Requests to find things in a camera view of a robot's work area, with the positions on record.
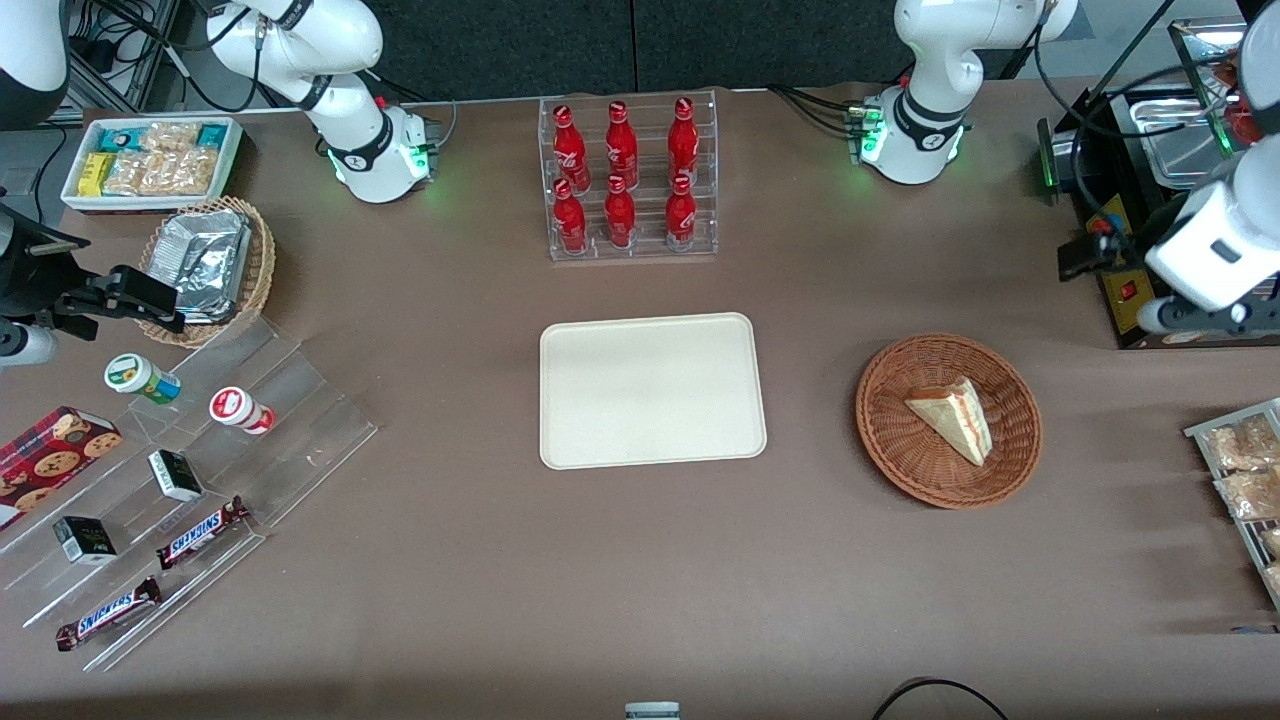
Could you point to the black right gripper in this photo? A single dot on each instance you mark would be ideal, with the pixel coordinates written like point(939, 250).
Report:
point(28, 282)

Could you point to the triangle sandwich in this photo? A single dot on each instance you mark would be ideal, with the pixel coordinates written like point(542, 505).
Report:
point(955, 415)

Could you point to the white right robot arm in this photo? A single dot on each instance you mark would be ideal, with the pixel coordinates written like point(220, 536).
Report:
point(340, 40)

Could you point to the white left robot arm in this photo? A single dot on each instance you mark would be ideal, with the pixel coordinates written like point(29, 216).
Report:
point(922, 60)

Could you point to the tan wicker basket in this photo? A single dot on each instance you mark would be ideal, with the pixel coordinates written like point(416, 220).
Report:
point(260, 270)

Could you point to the cream rectangular plastic tray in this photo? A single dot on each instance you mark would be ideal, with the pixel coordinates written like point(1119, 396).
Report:
point(650, 390)

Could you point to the round brown wicker basket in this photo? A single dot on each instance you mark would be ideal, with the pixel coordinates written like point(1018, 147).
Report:
point(900, 440)

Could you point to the tray of packaged pastries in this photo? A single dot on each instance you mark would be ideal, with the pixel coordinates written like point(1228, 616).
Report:
point(1200, 430)

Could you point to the green lid yogurt cup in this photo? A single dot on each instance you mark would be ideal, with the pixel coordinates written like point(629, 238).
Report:
point(135, 375)

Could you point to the silver foil package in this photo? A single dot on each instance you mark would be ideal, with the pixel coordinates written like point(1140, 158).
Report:
point(212, 308)
point(205, 250)

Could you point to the clear cracker bag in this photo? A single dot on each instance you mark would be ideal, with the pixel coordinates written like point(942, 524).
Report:
point(127, 174)
point(182, 172)
point(170, 137)

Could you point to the yellow snack box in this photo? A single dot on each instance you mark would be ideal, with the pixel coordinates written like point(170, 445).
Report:
point(95, 174)

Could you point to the red lid yogurt cup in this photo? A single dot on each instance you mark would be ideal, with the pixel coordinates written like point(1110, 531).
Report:
point(235, 407)

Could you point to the red cookie box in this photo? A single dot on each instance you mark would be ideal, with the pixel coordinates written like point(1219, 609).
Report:
point(50, 460)

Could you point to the teal snack packet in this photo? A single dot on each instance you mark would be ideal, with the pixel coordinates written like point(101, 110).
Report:
point(118, 138)
point(211, 136)

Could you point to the small black carton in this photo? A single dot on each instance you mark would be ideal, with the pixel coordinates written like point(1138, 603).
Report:
point(175, 476)
point(85, 540)

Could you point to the white rectangular snack bin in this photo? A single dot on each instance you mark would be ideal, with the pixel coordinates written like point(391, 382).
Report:
point(232, 150)

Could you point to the clear acrylic stepped stand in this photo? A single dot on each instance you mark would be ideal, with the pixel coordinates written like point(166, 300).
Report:
point(300, 420)

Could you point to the brown Snickers bar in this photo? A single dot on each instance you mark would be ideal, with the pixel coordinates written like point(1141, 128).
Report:
point(200, 533)
point(105, 615)

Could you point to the red cola bottle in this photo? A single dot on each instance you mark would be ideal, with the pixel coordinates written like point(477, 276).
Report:
point(683, 140)
point(620, 220)
point(570, 150)
point(681, 218)
point(622, 145)
point(571, 222)

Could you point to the dark partition panel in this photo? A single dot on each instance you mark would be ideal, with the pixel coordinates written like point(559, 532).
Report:
point(770, 40)
point(500, 45)

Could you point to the clear acrylic bottle rack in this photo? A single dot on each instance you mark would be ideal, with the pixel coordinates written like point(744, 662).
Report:
point(650, 150)

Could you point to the small grey device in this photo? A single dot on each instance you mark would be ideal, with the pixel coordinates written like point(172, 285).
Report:
point(652, 711)

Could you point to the black food warmer appliance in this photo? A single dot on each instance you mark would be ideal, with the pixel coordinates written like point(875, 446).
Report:
point(1150, 215)

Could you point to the clear pastry bag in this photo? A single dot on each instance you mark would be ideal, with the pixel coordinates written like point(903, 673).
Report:
point(1250, 494)
point(1245, 443)
point(1274, 580)
point(1272, 542)

